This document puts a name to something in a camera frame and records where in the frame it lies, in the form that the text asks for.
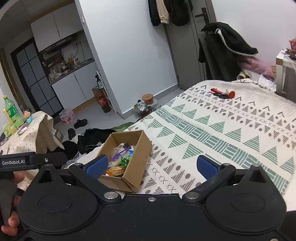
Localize white kitchen cabinet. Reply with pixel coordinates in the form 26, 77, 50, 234
31, 3, 98, 109

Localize black jacket on chair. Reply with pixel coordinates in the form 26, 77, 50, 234
198, 22, 258, 82

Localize orange cracker packet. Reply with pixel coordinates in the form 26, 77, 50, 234
105, 166, 125, 177

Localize black framed glass door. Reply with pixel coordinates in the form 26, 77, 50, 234
11, 38, 63, 118

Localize black clothes pile on floor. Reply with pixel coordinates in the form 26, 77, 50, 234
59, 128, 116, 160

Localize small cardboard box on floor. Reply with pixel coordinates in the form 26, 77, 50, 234
54, 129, 64, 143

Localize pack of water bottles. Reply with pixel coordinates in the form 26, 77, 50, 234
59, 109, 75, 123

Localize green soda bottle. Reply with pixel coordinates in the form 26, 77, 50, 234
3, 95, 23, 128

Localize dark soy sauce bottle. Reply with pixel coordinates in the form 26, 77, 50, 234
95, 74, 111, 113

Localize silver foil bag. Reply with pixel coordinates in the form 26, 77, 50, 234
133, 100, 149, 116

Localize pink cloth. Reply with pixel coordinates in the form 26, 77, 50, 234
237, 56, 275, 81

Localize purple cake packet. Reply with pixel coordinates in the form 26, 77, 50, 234
111, 143, 130, 161

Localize cartoon boy figurine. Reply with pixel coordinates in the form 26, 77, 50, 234
23, 108, 33, 126

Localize white rice cake packet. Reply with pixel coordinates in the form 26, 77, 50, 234
109, 159, 121, 168

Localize dotted beige table cloth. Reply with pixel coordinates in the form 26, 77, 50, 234
0, 111, 64, 190

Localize green candy wrapper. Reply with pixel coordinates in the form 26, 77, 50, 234
121, 157, 130, 169

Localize hanging dark clothes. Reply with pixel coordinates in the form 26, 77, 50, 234
147, 0, 190, 27

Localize blue snack packet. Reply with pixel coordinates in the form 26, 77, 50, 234
128, 149, 134, 158

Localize white side cabinet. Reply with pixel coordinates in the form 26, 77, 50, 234
275, 49, 295, 102

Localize brown lidded jar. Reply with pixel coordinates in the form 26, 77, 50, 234
142, 94, 154, 105

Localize person's left hand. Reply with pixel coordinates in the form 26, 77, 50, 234
1, 172, 24, 237

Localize grey door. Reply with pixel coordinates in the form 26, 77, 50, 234
164, 1, 216, 90

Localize black shoe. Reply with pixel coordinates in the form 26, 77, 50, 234
74, 119, 88, 129
67, 128, 76, 140

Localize brown cardboard box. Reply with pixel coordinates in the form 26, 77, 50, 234
98, 131, 152, 192

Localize patterned white bed cover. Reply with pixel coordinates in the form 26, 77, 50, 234
129, 79, 295, 204

